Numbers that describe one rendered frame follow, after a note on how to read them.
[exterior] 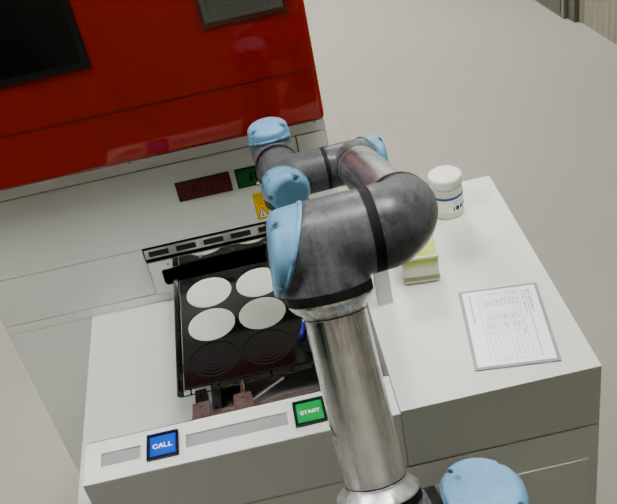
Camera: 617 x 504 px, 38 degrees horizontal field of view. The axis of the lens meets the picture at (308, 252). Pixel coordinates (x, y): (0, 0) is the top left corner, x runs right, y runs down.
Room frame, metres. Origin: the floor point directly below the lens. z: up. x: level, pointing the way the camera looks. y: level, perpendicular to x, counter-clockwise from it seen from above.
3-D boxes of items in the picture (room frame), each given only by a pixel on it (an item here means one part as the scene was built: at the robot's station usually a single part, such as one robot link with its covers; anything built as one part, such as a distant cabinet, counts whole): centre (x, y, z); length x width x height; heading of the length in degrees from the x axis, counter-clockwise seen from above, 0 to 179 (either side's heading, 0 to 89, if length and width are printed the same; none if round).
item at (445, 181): (1.56, -0.31, 1.01); 0.07 x 0.07 x 0.10
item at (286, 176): (1.32, 0.00, 1.28); 0.11 x 0.11 x 0.08; 5
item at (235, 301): (1.43, 0.12, 0.90); 0.34 x 0.34 x 0.01; 1
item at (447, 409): (1.34, -0.27, 0.89); 0.62 x 0.35 x 0.14; 1
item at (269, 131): (1.41, 0.02, 1.29); 0.09 x 0.08 x 0.11; 5
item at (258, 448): (1.07, 0.18, 0.89); 0.55 x 0.09 x 0.14; 91
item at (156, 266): (1.64, 0.14, 0.89); 0.44 x 0.02 x 0.10; 91
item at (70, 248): (1.65, 0.32, 1.02); 0.81 x 0.03 x 0.40; 91
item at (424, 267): (1.37, -0.21, 1.00); 0.07 x 0.07 x 0.07; 83
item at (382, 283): (1.33, -0.13, 1.03); 0.06 x 0.04 x 0.13; 1
